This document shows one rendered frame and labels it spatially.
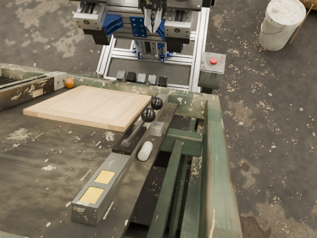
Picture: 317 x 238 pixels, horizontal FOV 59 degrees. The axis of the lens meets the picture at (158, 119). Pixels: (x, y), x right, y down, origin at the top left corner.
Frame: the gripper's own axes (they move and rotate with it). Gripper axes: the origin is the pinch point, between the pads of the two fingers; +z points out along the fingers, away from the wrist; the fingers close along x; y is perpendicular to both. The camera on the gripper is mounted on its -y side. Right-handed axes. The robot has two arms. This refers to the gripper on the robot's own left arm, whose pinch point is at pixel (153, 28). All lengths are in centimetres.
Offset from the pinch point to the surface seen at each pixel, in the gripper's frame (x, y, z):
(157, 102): 7.8, 31.2, 8.6
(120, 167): 4, 55, 11
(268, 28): 69, -145, 49
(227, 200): 27, 61, 8
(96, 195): 3, 66, 6
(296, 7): 87, -152, 33
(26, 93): -49, 12, 28
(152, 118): 8.6, 42.4, 5.1
